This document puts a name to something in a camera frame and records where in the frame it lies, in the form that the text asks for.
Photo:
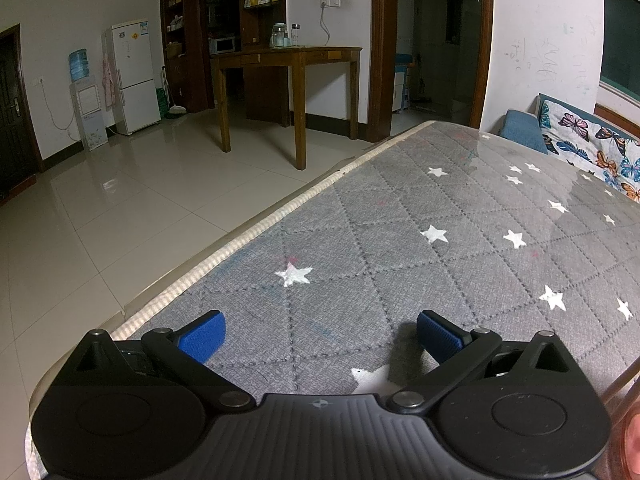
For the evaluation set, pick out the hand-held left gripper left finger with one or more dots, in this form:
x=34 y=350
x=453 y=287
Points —
x=205 y=336

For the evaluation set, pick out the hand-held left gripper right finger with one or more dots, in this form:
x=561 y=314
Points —
x=440 y=336

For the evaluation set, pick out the grey star-print table cover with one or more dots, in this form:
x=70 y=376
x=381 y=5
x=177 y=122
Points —
x=400 y=210

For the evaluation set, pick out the blue sofa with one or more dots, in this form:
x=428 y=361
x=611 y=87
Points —
x=520 y=130

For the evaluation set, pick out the white mop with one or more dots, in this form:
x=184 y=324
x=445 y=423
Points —
x=177 y=109

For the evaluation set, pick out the green bag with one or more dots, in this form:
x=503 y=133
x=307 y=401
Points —
x=161 y=102

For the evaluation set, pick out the white water dispenser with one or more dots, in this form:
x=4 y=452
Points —
x=90 y=120

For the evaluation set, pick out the butterfly print pillow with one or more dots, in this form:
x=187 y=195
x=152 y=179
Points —
x=580 y=130

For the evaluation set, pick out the blue white cart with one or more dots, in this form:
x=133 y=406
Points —
x=402 y=85

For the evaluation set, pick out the white refrigerator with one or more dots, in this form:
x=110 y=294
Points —
x=132 y=85

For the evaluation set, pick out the pink hanging cloth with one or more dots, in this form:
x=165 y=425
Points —
x=107 y=85

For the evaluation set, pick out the brown wooden table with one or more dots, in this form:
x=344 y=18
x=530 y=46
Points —
x=280 y=55

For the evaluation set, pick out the white microwave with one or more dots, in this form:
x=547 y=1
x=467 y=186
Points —
x=222 y=45

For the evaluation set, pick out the dark wooden door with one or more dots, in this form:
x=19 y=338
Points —
x=12 y=110

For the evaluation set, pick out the blue water jug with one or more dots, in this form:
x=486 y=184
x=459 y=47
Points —
x=78 y=65

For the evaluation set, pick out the dark wooden shelf cabinet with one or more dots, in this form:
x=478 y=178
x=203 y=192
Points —
x=192 y=35

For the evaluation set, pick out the clear glass jar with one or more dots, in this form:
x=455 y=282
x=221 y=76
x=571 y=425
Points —
x=278 y=37

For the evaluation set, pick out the clear bottle with black lid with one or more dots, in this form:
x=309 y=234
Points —
x=296 y=35

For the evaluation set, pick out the green framed window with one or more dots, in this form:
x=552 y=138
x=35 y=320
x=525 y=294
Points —
x=622 y=40

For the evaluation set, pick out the brown wooden door frame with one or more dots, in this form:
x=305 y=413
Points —
x=377 y=60

